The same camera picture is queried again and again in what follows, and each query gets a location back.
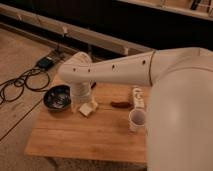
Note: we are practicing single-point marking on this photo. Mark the long metal rail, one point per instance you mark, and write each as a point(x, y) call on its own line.
point(75, 32)

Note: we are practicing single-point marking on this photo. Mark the white cup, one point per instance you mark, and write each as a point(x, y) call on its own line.
point(137, 119)

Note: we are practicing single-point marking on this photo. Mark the white sponge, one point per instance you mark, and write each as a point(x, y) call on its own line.
point(88, 108)

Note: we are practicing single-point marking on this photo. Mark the white bottle lying down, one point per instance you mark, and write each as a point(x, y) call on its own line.
point(138, 100)

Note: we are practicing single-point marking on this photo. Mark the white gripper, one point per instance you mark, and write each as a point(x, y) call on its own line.
point(80, 93)

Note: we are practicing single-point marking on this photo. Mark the dark metal bowl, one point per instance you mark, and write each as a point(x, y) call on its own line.
point(57, 98)

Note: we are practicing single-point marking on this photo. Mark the brown sausage-shaped object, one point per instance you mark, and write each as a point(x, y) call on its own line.
point(120, 104)

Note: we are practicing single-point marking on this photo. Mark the black power adapter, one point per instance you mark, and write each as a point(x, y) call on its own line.
point(45, 63)

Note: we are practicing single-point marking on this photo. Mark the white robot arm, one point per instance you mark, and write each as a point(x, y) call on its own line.
point(179, 120)

